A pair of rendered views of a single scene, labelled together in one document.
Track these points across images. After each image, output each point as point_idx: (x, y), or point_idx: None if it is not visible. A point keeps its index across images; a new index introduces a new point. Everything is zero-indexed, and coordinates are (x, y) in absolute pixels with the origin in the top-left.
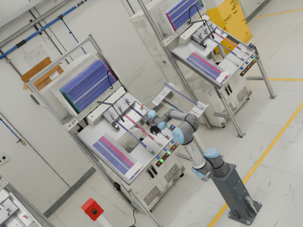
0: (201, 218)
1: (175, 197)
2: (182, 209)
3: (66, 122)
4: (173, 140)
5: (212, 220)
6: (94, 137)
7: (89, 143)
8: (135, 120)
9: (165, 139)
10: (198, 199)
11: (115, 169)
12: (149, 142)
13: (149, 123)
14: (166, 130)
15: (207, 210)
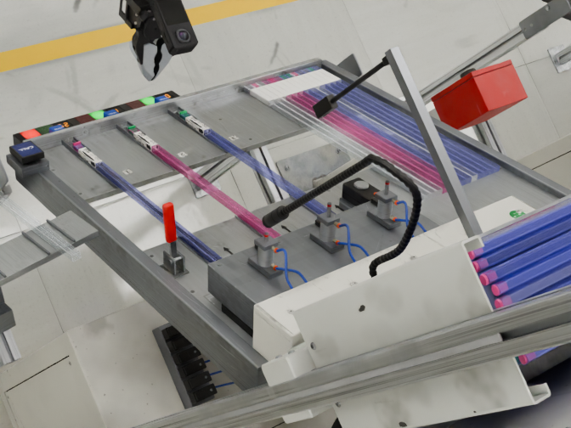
0: (49, 105)
1: (100, 286)
2: (98, 205)
3: None
4: (53, 129)
5: (19, 65)
6: (494, 194)
7: (517, 181)
8: (231, 225)
9: (91, 144)
10: (19, 194)
11: (379, 93)
12: (183, 145)
13: (183, 8)
14: (66, 169)
15: (13, 117)
